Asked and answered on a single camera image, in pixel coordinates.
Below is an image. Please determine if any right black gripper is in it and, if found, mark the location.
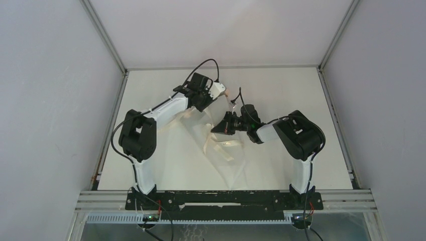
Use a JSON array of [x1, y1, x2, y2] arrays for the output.
[[211, 111, 250, 135]]

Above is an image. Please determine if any cream ribbon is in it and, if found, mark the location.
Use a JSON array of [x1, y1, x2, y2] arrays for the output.
[[156, 109, 245, 163]]

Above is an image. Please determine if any white wrapping paper sheet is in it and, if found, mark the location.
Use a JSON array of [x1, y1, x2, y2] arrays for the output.
[[157, 96, 248, 190]]

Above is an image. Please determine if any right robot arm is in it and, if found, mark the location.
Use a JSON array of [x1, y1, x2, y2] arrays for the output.
[[210, 104, 326, 209]]

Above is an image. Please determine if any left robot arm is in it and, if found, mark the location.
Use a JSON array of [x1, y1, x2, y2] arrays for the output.
[[110, 72, 226, 209]]

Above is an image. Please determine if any right circuit board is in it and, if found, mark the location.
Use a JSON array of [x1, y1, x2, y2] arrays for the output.
[[291, 214, 313, 223]]

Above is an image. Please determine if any circuit board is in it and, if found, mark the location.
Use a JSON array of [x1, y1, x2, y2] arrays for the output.
[[291, 214, 313, 223], [142, 215, 160, 222]]

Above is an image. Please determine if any left circuit board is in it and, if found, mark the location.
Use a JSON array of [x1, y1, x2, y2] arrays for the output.
[[142, 215, 160, 222]]

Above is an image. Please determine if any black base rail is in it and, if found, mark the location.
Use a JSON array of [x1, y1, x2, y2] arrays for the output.
[[125, 188, 324, 220]]

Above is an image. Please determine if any white slotted cable duct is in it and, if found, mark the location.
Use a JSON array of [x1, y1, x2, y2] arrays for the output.
[[86, 213, 293, 224]]

